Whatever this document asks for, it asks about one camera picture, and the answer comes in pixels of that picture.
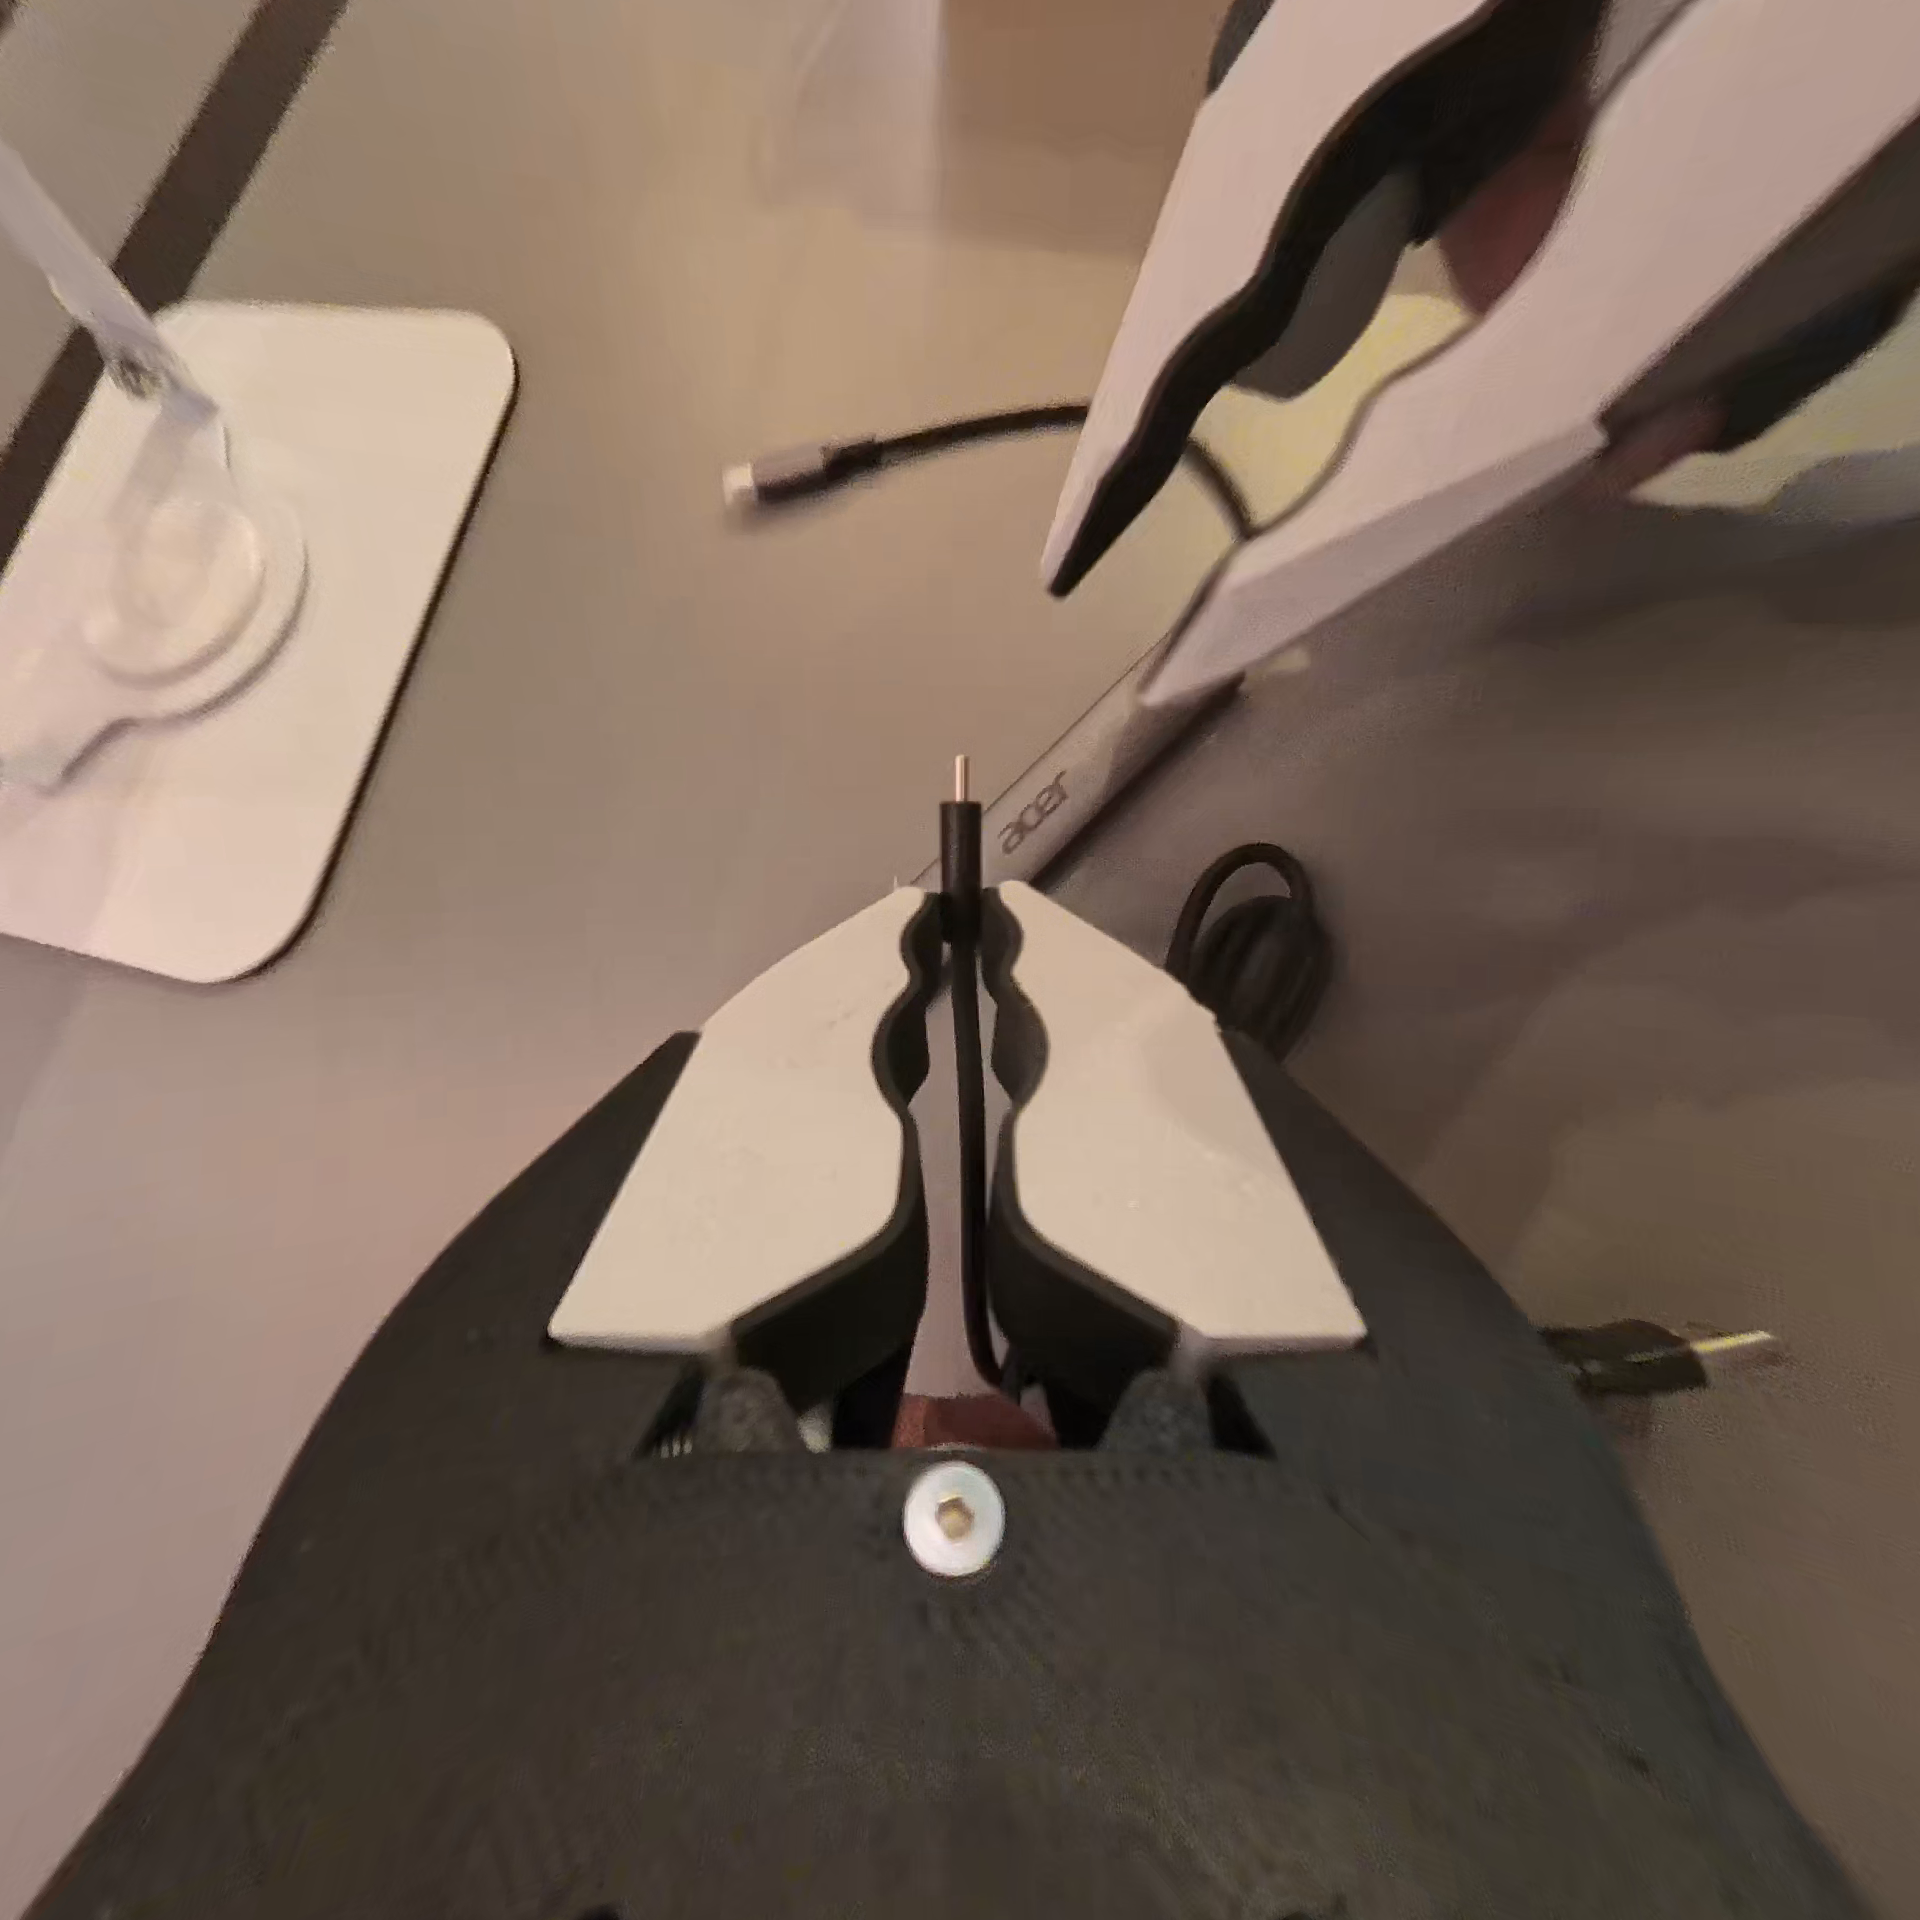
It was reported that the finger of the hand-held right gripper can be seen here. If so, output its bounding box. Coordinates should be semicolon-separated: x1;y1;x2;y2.
1040;0;1517;600
1136;0;1920;710

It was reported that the black hub cable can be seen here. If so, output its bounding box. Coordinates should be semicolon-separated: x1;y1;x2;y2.
720;408;1261;557

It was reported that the black usb-c cable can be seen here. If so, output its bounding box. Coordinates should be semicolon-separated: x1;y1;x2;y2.
916;757;1780;1417

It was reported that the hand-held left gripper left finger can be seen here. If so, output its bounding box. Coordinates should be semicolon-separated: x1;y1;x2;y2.
545;883;951;1405

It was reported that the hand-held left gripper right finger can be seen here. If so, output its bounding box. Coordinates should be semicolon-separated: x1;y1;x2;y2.
985;877;1368;1397

